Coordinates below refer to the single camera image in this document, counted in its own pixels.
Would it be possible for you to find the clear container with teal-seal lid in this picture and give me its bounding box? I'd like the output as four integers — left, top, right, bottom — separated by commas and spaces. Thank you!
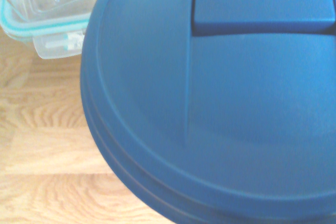
0, 0, 114, 60

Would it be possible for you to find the blue round plastic lid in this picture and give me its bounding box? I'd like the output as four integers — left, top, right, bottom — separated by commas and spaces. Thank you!
79, 0, 336, 224

